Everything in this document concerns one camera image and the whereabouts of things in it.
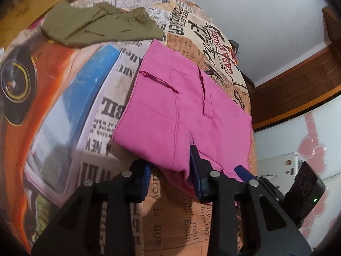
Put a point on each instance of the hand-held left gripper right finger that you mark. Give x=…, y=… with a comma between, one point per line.
x=196, y=176

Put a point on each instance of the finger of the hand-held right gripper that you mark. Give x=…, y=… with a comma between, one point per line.
x=244, y=173

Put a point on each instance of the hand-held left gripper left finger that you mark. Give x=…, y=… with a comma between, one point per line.
x=147, y=181

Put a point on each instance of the pink pants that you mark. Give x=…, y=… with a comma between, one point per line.
x=165, y=112

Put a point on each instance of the olive green pants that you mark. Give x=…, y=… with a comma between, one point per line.
x=88, y=26

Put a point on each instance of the white wardrobe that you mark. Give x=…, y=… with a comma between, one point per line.
x=279, y=144

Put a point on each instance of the newspaper printed blanket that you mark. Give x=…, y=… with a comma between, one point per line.
x=66, y=98

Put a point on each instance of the wooden wardrobe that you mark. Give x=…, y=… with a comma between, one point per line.
x=333, y=26

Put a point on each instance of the yellow wooden board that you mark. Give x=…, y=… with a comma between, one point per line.
x=37, y=5
x=10, y=34

